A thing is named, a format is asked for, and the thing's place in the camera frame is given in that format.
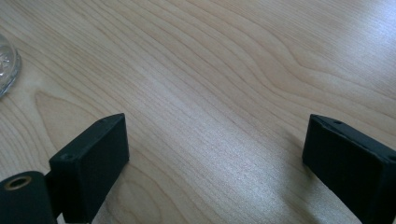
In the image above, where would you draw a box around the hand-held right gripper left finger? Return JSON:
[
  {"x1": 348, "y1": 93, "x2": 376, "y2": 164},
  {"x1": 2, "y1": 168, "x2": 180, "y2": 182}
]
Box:
[{"x1": 49, "y1": 112, "x2": 130, "y2": 224}]

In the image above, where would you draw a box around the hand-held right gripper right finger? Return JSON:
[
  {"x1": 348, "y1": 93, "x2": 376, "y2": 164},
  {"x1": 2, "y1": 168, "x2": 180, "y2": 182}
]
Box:
[{"x1": 302, "y1": 113, "x2": 396, "y2": 224}]

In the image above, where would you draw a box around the clear glass vessel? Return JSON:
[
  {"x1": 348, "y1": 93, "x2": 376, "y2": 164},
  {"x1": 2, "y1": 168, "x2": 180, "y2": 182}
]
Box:
[{"x1": 0, "y1": 33, "x2": 22, "y2": 98}]

